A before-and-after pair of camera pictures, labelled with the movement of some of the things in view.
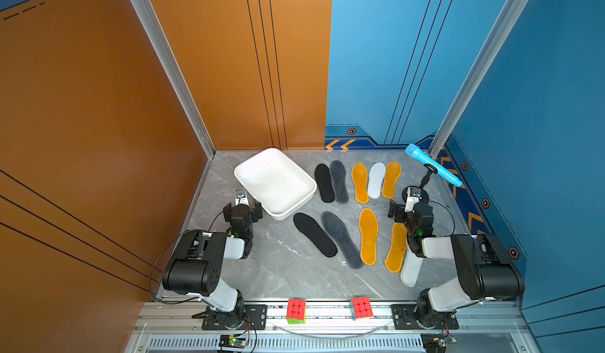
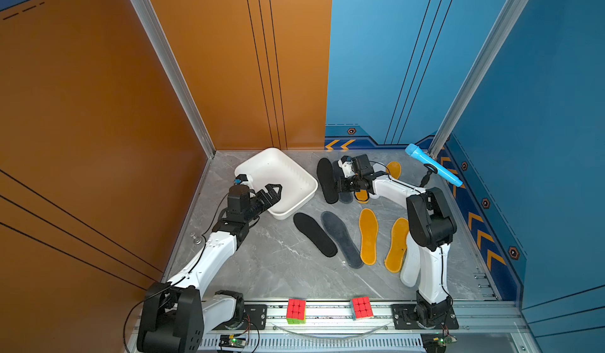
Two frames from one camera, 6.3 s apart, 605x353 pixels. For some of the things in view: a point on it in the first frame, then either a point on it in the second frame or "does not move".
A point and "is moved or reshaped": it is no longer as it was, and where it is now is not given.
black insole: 309,227 does not move
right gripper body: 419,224 → 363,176
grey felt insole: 337,230 does not move
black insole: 323,176 is moved or reshaped
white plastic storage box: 276,182 does not move
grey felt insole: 338,170 does not move
